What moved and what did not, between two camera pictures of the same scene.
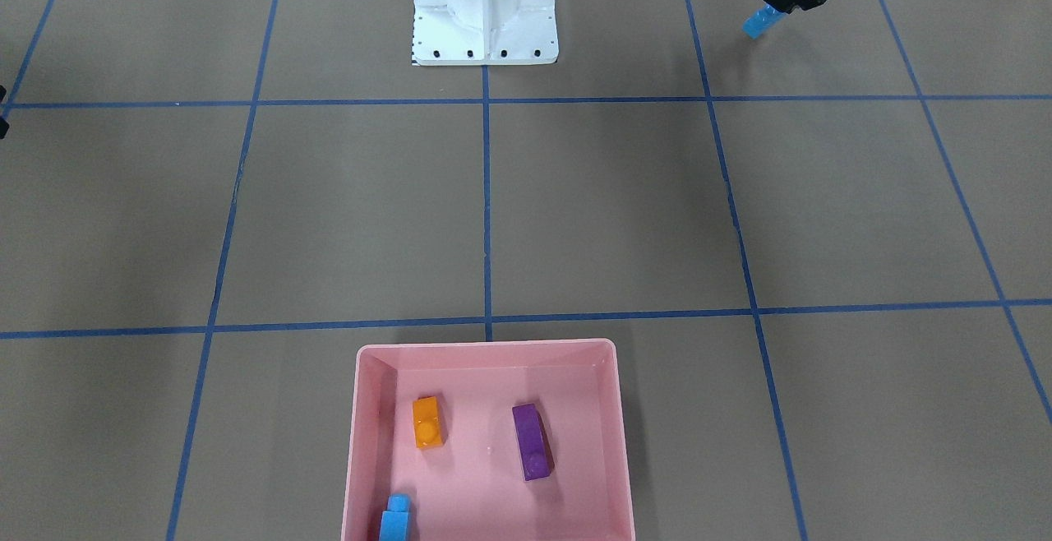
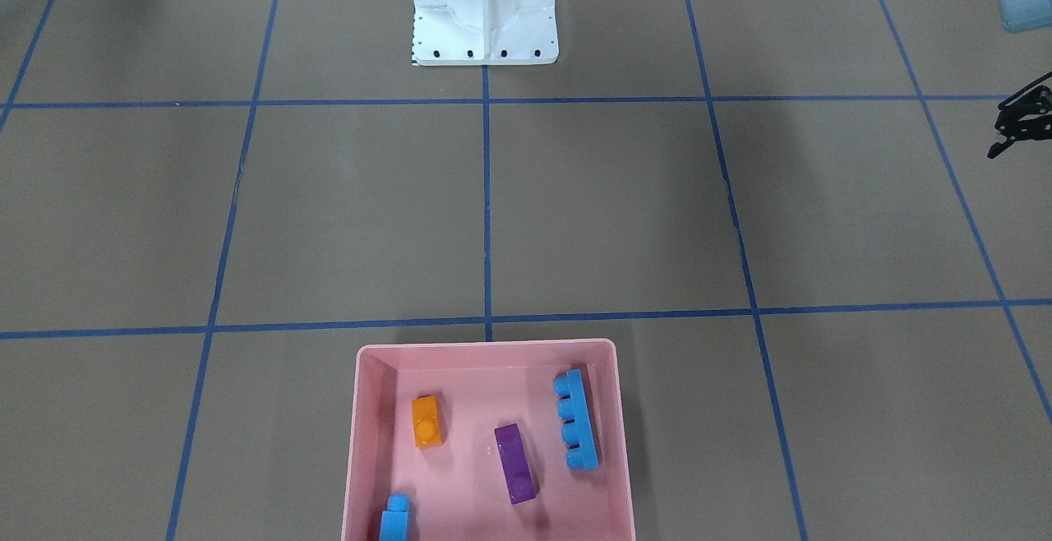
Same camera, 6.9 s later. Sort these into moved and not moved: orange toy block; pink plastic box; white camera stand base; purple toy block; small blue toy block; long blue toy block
Moved: purple toy block; long blue toy block
Not moved: orange toy block; white camera stand base; pink plastic box; small blue toy block
